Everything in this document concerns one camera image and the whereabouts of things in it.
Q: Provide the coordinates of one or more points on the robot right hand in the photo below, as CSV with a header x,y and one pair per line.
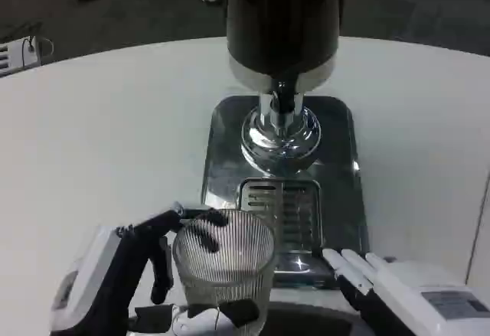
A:
x,y
406,297

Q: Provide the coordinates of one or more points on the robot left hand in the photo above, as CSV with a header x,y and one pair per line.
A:
x,y
115,271

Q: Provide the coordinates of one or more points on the clear ribbed glass cup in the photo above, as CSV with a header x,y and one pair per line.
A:
x,y
224,263

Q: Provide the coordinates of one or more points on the steel drip tray grid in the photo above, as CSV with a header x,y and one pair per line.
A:
x,y
281,213

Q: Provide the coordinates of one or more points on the black dispenser tap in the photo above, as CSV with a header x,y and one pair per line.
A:
x,y
287,96

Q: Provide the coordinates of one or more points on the white box device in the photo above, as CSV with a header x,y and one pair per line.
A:
x,y
17,54

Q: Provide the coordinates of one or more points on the black steel drink dispenser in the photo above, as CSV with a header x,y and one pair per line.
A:
x,y
281,22

